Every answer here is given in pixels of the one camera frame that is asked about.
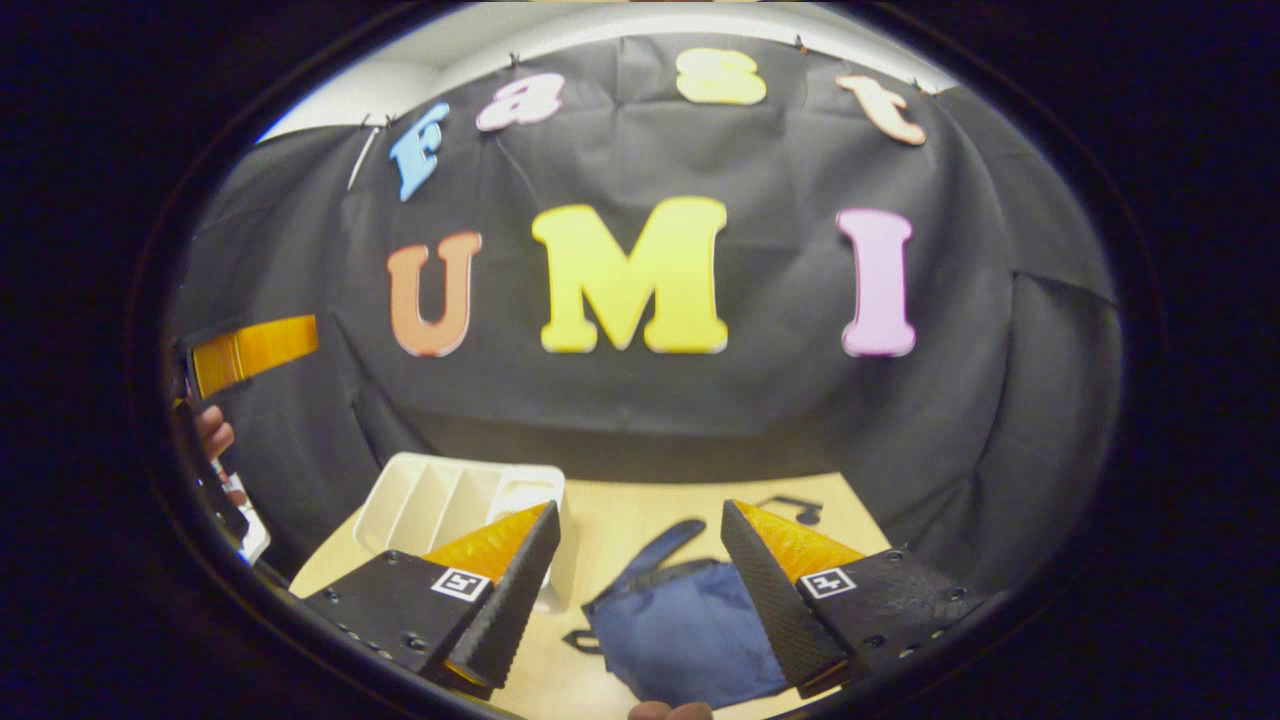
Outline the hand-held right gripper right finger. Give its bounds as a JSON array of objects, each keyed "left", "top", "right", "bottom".
[{"left": 720, "top": 498, "right": 987, "bottom": 699}]

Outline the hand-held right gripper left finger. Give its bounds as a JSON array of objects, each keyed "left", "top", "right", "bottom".
[{"left": 299, "top": 500, "right": 564, "bottom": 701}]

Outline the blue schoolbag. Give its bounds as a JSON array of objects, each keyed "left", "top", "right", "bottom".
[{"left": 562, "top": 495, "right": 827, "bottom": 712}]

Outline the cream plastic bookshelf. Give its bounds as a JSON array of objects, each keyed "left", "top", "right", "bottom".
[{"left": 352, "top": 452, "right": 582, "bottom": 614}]

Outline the black backdrop cloth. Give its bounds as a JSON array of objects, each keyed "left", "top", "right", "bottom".
[{"left": 170, "top": 35, "right": 1123, "bottom": 603}]

